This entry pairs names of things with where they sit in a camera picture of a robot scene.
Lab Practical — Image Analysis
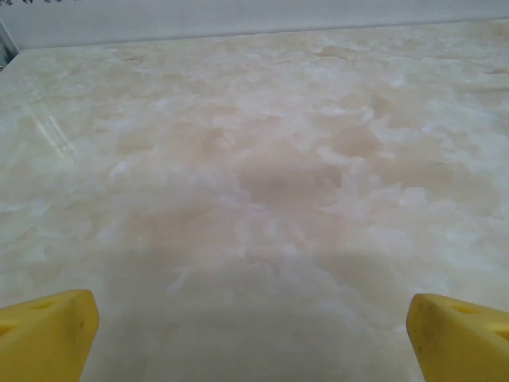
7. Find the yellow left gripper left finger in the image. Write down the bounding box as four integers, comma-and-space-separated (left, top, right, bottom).
0, 289, 100, 382

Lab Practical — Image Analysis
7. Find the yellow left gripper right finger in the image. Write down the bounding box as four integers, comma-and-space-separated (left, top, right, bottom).
406, 293, 509, 382

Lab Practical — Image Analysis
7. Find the aluminium frame post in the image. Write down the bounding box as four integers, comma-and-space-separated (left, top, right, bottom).
0, 18, 20, 71

